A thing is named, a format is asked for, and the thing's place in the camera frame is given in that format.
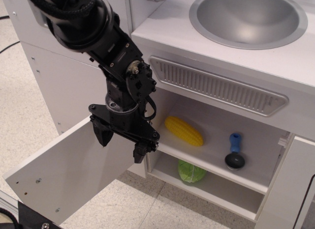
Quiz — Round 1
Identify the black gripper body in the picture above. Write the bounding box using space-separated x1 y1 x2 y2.
89 104 160 143

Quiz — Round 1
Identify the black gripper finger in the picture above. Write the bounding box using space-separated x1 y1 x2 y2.
93 120 114 147
133 141 158 164

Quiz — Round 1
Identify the white cabinet door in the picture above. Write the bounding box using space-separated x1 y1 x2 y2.
3 118 147 224

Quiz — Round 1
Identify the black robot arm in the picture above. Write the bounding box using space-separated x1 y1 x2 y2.
30 0 159 163

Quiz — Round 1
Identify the white toy kitchen cabinet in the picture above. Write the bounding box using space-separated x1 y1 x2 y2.
3 0 315 229

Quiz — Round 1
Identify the yellow toy corn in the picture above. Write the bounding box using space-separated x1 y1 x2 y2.
164 116 204 146

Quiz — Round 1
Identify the green toy cabbage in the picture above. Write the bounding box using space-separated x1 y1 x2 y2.
178 160 207 183

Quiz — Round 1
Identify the grey vent panel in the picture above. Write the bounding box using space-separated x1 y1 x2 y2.
149 56 289 117

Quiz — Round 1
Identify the silver sink bowl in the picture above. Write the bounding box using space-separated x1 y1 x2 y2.
189 0 308 50

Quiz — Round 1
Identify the blue handled toy ladle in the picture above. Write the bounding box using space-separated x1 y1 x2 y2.
224 133 246 171

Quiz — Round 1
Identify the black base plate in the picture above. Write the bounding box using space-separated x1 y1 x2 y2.
18 201 62 229

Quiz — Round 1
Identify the aluminium extrusion rail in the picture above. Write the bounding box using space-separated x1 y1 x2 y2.
0 191 19 220

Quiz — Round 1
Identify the black braided cable bottom left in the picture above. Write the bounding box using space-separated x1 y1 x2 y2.
0 206 22 229

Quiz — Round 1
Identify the black cable on floor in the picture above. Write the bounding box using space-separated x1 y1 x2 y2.
0 15 21 54

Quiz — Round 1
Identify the black cable right edge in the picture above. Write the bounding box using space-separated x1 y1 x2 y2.
292 173 315 229

